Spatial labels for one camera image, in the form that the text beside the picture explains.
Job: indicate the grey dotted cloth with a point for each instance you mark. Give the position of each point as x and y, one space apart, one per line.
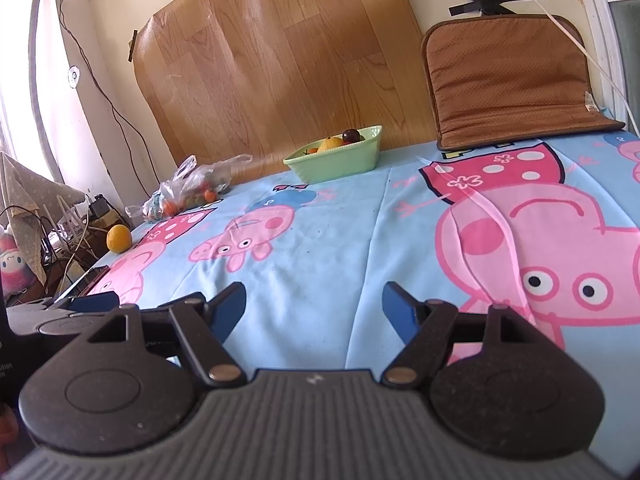
27 200

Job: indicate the small round wall hook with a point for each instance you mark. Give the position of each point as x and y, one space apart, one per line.
74 76

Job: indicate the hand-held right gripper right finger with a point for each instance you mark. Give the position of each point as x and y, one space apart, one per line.
398 310

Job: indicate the white curtain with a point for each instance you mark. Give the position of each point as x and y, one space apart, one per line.
25 70

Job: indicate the brown seat cushion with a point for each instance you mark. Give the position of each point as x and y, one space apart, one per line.
510 80

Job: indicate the pink plush toy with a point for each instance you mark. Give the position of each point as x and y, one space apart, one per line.
12 267

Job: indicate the large yellow lemon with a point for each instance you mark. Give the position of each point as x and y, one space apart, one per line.
330 144

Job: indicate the wood pattern board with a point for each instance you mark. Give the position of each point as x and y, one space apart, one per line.
285 75

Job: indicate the yellow orange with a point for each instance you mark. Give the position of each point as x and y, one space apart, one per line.
119 238

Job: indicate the light green bowl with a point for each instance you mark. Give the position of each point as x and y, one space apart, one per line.
335 165

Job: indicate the white window frame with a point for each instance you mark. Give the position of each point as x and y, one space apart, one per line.
607 35

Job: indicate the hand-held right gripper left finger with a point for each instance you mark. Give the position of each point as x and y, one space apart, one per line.
230 310

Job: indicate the dark purple plum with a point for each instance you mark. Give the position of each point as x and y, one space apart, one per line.
351 135

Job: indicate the printed cartoon blanket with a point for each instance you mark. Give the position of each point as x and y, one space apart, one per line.
325 240

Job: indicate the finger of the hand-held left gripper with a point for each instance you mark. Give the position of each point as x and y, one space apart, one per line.
92 301

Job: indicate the clear plastic bag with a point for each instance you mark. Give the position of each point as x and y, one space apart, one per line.
192 187

